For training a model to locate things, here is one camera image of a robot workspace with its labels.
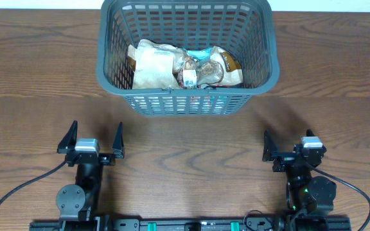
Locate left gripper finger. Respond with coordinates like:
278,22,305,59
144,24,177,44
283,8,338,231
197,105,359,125
112,122,125,158
57,120,78,154

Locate treat bag beige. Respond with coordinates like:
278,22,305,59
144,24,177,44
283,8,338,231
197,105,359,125
127,45,137,71

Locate small teal wipes packet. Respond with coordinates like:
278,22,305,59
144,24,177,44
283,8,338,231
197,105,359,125
186,47,213,62

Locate grey plastic basket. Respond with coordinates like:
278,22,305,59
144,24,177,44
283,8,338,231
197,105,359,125
96,0,280,116

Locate spaghetti pack red ends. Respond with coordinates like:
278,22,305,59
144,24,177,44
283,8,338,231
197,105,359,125
203,85,234,89

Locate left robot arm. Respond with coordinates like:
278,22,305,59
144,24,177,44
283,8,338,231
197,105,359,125
56,121,125,230

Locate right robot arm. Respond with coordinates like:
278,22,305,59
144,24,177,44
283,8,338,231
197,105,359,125
262,129,337,231

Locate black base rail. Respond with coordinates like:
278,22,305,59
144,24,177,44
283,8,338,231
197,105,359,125
29,218,353,231

